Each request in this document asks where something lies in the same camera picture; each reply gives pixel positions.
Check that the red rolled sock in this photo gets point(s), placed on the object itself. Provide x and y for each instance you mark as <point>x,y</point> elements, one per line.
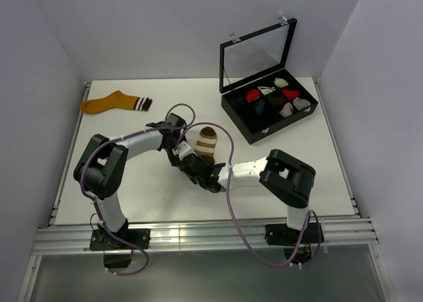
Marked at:
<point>252,95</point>
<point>290,94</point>

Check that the glass box lid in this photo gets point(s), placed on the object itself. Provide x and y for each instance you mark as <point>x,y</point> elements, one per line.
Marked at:
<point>244,59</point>

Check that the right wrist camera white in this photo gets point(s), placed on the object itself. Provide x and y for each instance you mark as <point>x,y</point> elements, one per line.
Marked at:
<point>182,150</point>

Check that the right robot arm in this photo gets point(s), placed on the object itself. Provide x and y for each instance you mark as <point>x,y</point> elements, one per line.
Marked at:
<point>287,178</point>

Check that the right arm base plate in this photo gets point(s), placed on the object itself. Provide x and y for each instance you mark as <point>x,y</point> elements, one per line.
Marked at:
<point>282,235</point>

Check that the white grey rolled sock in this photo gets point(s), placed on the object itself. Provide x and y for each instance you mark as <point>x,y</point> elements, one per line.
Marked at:
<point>266,90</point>

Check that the red rolled sock left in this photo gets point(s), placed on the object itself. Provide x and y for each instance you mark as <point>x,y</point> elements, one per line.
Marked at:
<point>252,95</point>

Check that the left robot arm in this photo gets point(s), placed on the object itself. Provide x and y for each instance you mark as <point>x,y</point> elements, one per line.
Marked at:
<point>100,169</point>

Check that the blue rolled sock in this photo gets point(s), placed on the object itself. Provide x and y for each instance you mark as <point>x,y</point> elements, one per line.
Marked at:
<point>260,106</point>

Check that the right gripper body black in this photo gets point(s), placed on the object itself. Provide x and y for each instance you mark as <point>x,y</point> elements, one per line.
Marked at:
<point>196,181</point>

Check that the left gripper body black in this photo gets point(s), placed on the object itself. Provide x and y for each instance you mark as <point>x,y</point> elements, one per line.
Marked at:
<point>173,158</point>

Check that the dark brown rolled sock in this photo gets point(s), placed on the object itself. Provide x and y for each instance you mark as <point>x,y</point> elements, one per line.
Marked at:
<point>276,100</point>

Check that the black storage box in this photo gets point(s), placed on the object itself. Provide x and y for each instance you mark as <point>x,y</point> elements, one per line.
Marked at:
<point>255,127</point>

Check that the mustard yellow sock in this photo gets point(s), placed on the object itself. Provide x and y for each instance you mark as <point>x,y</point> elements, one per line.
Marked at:
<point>116,100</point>

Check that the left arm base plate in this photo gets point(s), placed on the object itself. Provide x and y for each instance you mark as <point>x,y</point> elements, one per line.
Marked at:
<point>102,241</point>

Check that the brown striped sock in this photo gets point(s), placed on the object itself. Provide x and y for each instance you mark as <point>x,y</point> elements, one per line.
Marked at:
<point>205,145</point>

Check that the aluminium front rail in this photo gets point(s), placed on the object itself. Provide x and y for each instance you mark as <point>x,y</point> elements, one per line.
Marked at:
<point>197,236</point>

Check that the red rolled sock right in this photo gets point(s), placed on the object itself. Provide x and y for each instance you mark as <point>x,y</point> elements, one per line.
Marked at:
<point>290,94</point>

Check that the pink beige rolled sock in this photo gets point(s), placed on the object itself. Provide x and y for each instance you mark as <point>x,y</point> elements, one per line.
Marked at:
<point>287,110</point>

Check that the pale green rolled sock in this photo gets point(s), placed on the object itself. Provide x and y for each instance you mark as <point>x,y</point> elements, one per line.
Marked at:
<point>280,83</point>

